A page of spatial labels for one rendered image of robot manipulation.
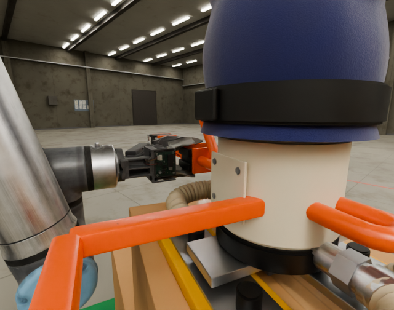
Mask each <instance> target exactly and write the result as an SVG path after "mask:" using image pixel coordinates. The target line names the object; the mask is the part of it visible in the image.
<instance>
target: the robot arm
mask: <svg viewBox="0 0 394 310"><path fill-rule="evenodd" d="M152 142H153V144H151V145H150V144H149V143H138V144H137V145H135V146H133V147H132V148H130V149H128V150H127V151H125V156H124V154H123V150H122V148H115V149H114V147H113V145H112V144H110V145H100V143H99V142H95V143H94V145H95V146H92V145H91V146H73V147H62V148H42V146H41V144H40V142H39V140H38V138H37V136H36V134H35V131H34V129H33V127H32V125H31V122H30V120H29V118H28V116H27V114H26V112H25V109H24V107H23V105H22V103H21V101H20V99H19V97H18V94H17V92H16V90H15V87H14V85H13V83H12V81H11V79H10V77H9V74H8V72H7V70H6V68H5V66H4V64H3V62H2V59H1V57H0V250H1V256H2V258H3V260H4V261H5V263H6V265H7V267H8V268H9V270H10V272H11V273H12V275H13V276H14V278H15V280H16V281H17V283H18V289H17V291H16V294H15V301H16V304H17V309H18V310H28V309H29V307H30V303H31V300H32V297H33V294H34V291H35V289H36V286H37V283H38V280H39V277H40V274H41V271H42V267H43V265H44V262H45V259H46V256H47V253H48V250H49V247H50V244H51V242H52V239H53V238H55V237H57V236H61V235H64V234H68V233H69V232H70V229H71V228H74V227H75V226H81V225H85V224H86V223H85V217H84V207H83V201H82V192H86V191H93V190H99V189H107V188H114V187H116V186H117V184H118V182H120V181H125V179H129V178H138V177H147V178H148V179H149V180H150V181H151V182H152V183H160V182H165V181H173V180H176V178H177V177H195V174H192V168H191V172H188V171H186V170H185V169H183V168H181V166H179V165H177V164H176V156H175V152H176V151H178V150H179V149H180V148H181V147H183V146H190V145H192V144H195V145H196V144H198V143H202V142H203V141H202V140H200V139H199V138H195V137H181V136H172V135H166V136H163V137H160V138H158V139H157V140H153V141H152ZM162 179H163V180H162ZM159 180H160V181H159ZM97 282H98V266H97V263H96V262H95V260H94V256H89V257H85V258H83V266H82V281H81V296H80V304H79V308H81V307H83V306H84V305H85V304H86V303H87V302H88V300H89V299H90V298H91V296H92V295H93V293H94V291H95V289H96V286H97Z"/></svg>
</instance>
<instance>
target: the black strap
mask: <svg viewBox="0 0 394 310"><path fill-rule="evenodd" d="M391 92H392V88H391V87H390V86H388V84H386V83H383V82H377V81H364V80H351V79H297V80H280V81H259V82H244V83H237V84H227V85H218V86H215V87H209V88H206V89H203V90H199V91H196V92H195V119H196V120H201V122H213V123H224V124H257V125H381V124H383V122H386V121H387V116H388V108H389V104H390V96H391Z"/></svg>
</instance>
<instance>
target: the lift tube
mask: <svg viewBox="0 0 394 310"><path fill-rule="evenodd" d="M209 2H210V4H211V8H212V10H211V16H210V19H209V23H208V26H207V31H206V35H205V38H204V46H203V75H204V83H205V88H209V87H215V86H218V85H227V84H237V83H244V82H259V81H280V80H297V79H351V80H364V81H377V82H383V83H384V81H385V77H386V73H387V69H388V60H389V50H390V41H389V32H388V21H387V14H386V9H385V2H386V0H209ZM201 133H203V134H206V135H212V136H217V137H227V138H239V139H247V140H266V141H296V142H353V141H370V140H377V139H380V135H379V131H378V129H377V125H257V124H224V123H213V122H203V126H202V128H201Z"/></svg>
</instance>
